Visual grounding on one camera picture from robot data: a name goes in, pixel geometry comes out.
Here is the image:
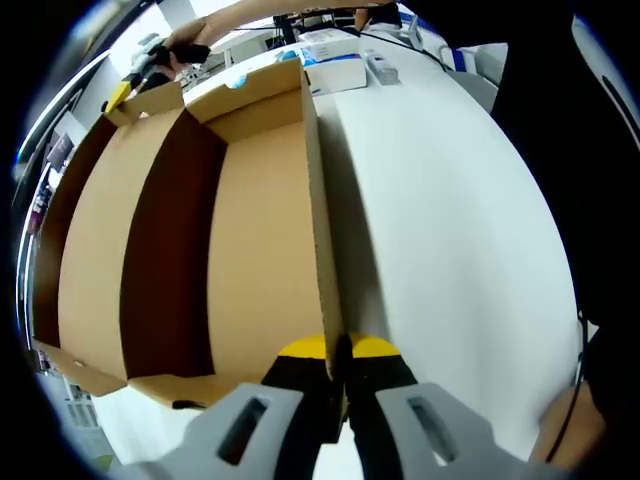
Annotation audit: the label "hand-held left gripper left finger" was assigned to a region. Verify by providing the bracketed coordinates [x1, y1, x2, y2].
[106, 334, 346, 480]

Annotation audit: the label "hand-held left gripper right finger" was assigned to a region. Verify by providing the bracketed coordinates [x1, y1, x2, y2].
[338, 332, 557, 480]

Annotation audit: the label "brown cardboard shoe box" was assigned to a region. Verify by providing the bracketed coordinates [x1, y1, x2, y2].
[29, 55, 347, 442]

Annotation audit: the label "blue tissue pack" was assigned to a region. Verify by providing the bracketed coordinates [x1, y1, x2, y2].
[302, 53, 370, 97]

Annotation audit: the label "person's right hand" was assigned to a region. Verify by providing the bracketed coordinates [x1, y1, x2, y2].
[157, 20, 215, 80]

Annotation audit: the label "long curved ceiling light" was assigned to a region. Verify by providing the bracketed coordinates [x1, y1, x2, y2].
[16, 49, 110, 167]

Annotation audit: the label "person's leg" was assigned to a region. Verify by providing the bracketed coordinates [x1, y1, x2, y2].
[529, 384, 609, 464]

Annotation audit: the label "person's black shorts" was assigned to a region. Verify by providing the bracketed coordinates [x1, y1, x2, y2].
[582, 322, 640, 401]

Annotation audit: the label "person's black shirt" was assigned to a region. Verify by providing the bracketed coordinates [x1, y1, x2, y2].
[491, 0, 640, 331]

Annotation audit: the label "white office chair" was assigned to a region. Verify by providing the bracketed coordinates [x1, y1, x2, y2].
[439, 42, 507, 85]

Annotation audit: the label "white worn chest device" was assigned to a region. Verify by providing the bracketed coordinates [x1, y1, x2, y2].
[571, 13, 640, 135]

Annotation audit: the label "dark wall screen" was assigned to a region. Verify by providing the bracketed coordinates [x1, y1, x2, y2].
[46, 132, 76, 167]

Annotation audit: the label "black cable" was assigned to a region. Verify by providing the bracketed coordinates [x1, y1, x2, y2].
[544, 309, 587, 464]

